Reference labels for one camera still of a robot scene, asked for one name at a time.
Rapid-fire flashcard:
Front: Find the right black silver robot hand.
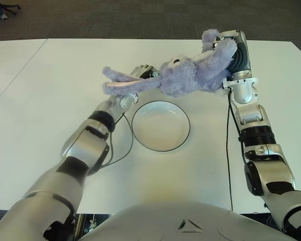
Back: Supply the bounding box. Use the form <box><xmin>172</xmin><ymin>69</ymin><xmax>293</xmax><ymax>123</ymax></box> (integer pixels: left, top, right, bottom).
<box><xmin>212</xmin><ymin>30</ymin><xmax>252</xmax><ymax>79</ymax></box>

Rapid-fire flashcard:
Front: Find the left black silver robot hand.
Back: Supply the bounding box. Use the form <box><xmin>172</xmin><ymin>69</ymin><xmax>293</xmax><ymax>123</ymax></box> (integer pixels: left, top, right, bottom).
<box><xmin>128</xmin><ymin>64</ymin><xmax>160</xmax><ymax>80</ymax></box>

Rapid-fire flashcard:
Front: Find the purple plush rabbit doll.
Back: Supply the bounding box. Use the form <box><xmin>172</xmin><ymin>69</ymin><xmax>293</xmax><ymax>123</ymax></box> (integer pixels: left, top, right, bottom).
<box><xmin>101</xmin><ymin>29</ymin><xmax>238</xmax><ymax>98</ymax></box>

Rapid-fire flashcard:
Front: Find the white plate black rim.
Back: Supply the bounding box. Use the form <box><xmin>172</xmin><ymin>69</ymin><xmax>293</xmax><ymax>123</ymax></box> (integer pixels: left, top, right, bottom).
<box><xmin>131</xmin><ymin>100</ymin><xmax>191</xmax><ymax>152</ymax></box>

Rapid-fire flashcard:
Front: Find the black office chair base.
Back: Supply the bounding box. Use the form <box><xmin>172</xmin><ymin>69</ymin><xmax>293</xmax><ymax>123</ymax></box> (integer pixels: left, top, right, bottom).
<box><xmin>2</xmin><ymin>3</ymin><xmax>22</xmax><ymax>16</ymax></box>

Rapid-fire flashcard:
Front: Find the silver robot torso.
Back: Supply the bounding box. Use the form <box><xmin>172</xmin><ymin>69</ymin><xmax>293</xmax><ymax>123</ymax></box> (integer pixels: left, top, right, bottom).
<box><xmin>77</xmin><ymin>201</ymin><xmax>299</xmax><ymax>241</ymax></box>

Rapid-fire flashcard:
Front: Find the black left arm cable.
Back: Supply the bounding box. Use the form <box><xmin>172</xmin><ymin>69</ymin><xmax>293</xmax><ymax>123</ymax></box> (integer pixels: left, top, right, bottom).
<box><xmin>99</xmin><ymin>112</ymin><xmax>135</xmax><ymax>169</ymax></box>

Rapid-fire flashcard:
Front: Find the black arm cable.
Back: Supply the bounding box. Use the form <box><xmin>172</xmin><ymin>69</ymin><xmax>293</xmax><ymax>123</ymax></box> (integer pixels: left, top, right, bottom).
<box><xmin>225</xmin><ymin>86</ymin><xmax>234</xmax><ymax>212</ymax></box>
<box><xmin>99</xmin><ymin>112</ymin><xmax>135</xmax><ymax>169</ymax></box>

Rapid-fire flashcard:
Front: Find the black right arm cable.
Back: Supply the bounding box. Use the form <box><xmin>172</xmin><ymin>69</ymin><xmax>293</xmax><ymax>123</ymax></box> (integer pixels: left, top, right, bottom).
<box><xmin>225</xmin><ymin>86</ymin><xmax>234</xmax><ymax>212</ymax></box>

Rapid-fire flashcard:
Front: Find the metal support frame under table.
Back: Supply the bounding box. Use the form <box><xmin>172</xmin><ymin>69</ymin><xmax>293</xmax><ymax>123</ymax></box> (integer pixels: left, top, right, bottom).
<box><xmin>74</xmin><ymin>213</ymin><xmax>115</xmax><ymax>241</ymax></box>

